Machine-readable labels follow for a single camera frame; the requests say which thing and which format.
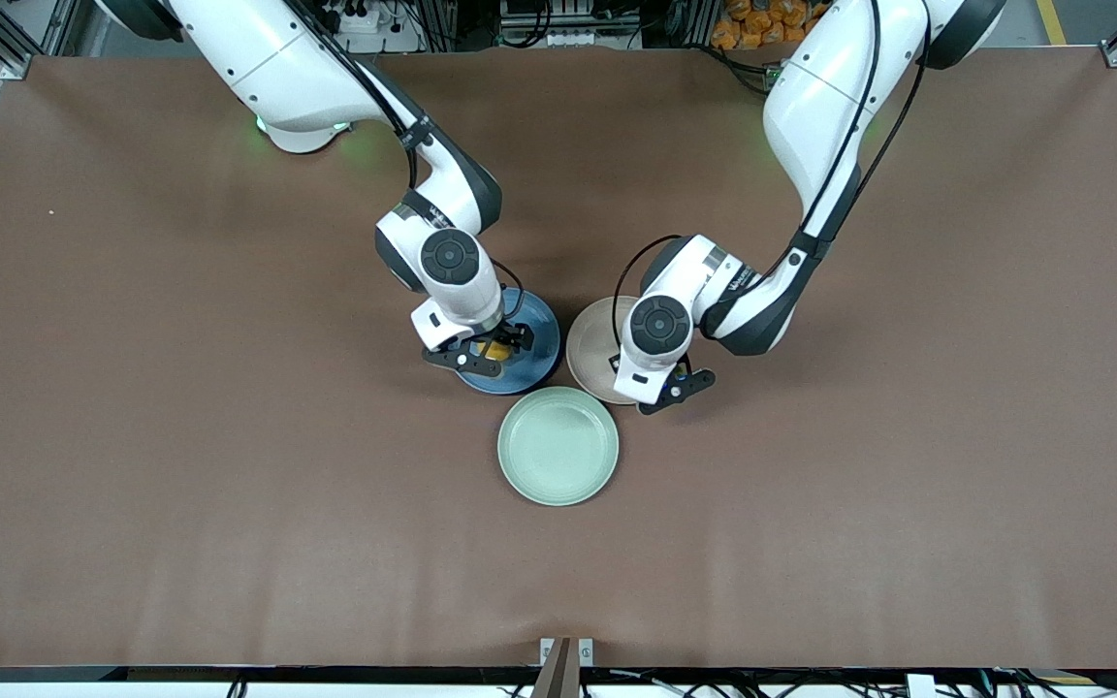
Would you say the dark blue round plate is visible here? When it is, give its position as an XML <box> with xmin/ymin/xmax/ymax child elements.
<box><xmin>452</xmin><ymin>287</ymin><xmax>562</xmax><ymax>397</ymax></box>

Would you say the beige round plate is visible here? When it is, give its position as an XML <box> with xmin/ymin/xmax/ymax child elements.
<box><xmin>565</xmin><ymin>296</ymin><xmax>645</xmax><ymax>406</ymax></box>

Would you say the mint green round plate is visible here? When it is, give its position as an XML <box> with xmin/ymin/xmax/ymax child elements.
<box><xmin>497</xmin><ymin>386</ymin><xmax>621</xmax><ymax>508</ymax></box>

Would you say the white power strip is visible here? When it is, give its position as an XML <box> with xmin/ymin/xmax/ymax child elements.
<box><xmin>324</xmin><ymin>0</ymin><xmax>397</xmax><ymax>36</ymax></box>

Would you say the pile of orange objects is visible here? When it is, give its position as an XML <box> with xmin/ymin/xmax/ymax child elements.
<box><xmin>710</xmin><ymin>0</ymin><xmax>837</xmax><ymax>51</ymax></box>

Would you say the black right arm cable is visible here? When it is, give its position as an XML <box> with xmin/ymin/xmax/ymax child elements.
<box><xmin>289</xmin><ymin>0</ymin><xmax>421</xmax><ymax>191</ymax></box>

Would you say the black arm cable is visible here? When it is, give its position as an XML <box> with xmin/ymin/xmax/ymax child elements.
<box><xmin>796</xmin><ymin>0</ymin><xmax>930</xmax><ymax>238</ymax></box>
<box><xmin>289</xmin><ymin>0</ymin><xmax>421</xmax><ymax>191</ymax></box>

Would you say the metal table edge bracket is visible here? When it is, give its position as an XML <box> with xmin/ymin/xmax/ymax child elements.
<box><xmin>531</xmin><ymin>636</ymin><xmax>595</xmax><ymax>698</ymax></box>

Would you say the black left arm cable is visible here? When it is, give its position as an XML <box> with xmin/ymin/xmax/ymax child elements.
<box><xmin>796</xmin><ymin>0</ymin><xmax>930</xmax><ymax>238</ymax></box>

